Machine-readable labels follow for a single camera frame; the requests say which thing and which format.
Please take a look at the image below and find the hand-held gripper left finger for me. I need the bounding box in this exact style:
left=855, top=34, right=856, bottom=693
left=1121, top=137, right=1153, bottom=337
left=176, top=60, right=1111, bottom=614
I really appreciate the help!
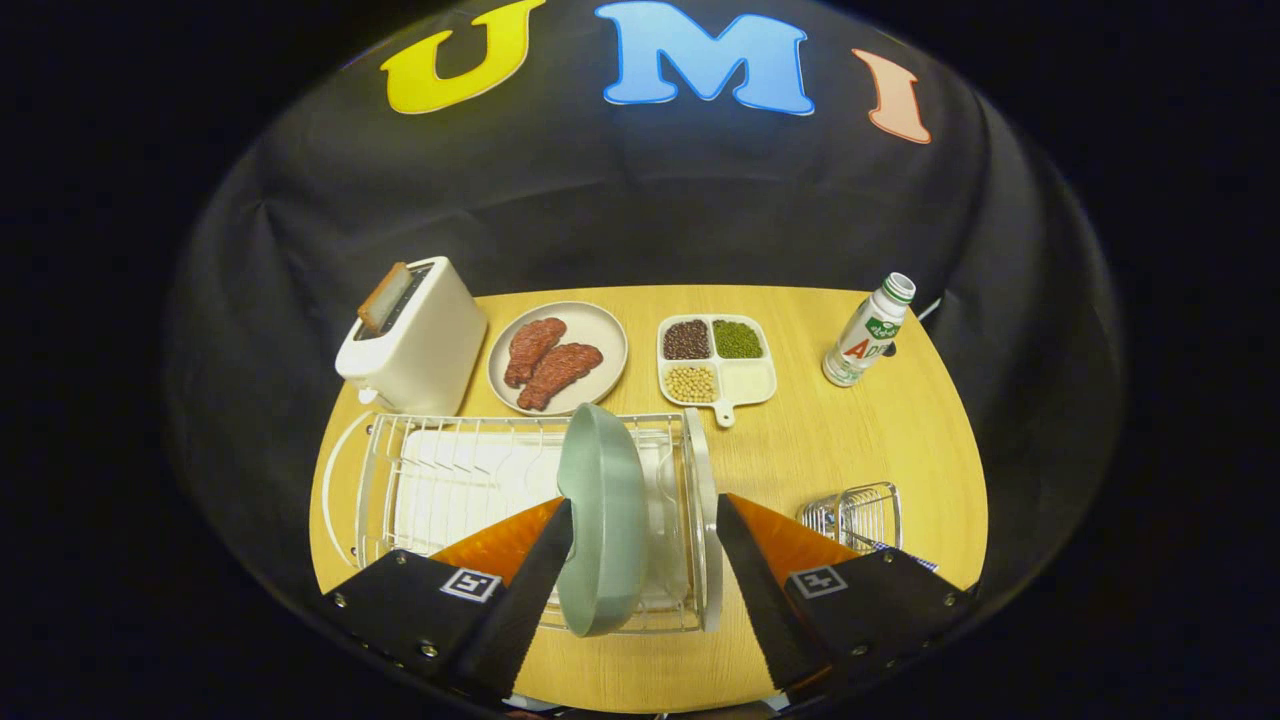
left=322, top=497, right=576, bottom=701

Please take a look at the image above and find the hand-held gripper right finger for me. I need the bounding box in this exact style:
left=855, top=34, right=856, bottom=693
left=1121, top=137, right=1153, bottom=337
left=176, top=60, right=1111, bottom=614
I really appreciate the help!
left=716, top=492, right=976, bottom=703

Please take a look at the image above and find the pale green plate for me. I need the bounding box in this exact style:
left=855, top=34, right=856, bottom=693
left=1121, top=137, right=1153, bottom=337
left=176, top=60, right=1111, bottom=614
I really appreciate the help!
left=555, top=403, right=651, bottom=638

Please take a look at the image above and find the metal wire basket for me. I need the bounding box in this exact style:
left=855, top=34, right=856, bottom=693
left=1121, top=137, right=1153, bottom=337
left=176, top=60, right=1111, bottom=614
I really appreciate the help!
left=797, top=482, right=941, bottom=573

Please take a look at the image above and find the white wire dish rack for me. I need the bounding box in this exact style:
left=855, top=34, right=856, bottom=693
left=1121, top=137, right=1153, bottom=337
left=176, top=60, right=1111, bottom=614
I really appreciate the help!
left=320, top=405, right=723, bottom=636

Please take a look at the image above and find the white divided dish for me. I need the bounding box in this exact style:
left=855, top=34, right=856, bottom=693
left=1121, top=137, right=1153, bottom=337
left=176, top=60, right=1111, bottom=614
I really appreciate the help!
left=657, top=314, right=778, bottom=429

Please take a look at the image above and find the beige plate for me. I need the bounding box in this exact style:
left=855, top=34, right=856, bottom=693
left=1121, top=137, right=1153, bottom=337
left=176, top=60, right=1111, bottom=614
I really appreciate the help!
left=487, top=301, right=629, bottom=417

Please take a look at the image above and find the white drip tray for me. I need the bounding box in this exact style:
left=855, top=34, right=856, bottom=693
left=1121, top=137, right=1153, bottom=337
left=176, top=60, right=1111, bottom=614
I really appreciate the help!
left=393, top=430, right=691, bottom=611

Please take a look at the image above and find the pile of yellow soybeans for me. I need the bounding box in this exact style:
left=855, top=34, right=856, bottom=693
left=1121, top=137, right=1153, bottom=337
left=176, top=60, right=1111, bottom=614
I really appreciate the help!
left=665, top=364, right=717, bottom=404

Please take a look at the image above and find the brown meat piece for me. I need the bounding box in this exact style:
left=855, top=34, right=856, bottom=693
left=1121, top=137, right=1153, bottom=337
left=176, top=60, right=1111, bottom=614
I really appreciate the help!
left=516, top=343, right=604, bottom=412
left=503, top=318, right=568, bottom=389

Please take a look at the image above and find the pile of green beans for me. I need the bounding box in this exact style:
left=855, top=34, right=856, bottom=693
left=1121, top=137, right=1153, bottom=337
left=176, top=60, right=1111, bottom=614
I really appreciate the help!
left=712, top=320, right=764, bottom=360

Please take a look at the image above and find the pile of dark red beans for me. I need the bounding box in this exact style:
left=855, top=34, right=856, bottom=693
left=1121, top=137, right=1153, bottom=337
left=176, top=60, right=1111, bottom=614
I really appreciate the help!
left=663, top=320, right=712, bottom=361

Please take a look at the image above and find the white milk bottle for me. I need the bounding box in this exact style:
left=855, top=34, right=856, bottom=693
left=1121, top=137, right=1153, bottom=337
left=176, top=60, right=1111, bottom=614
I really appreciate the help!
left=822, top=272, right=917, bottom=388

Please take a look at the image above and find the white toaster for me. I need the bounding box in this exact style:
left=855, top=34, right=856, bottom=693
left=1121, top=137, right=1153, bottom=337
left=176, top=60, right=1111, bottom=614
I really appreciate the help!
left=335, top=256, right=489, bottom=417

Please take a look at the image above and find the brown toast slice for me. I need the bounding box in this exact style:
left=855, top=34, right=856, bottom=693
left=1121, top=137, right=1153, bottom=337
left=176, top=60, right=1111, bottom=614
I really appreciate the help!
left=357, top=262, right=412, bottom=335

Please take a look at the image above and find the black backdrop cloth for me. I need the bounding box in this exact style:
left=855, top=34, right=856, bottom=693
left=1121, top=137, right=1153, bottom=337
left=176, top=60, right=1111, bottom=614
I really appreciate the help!
left=165, top=0, right=1126, bottom=641

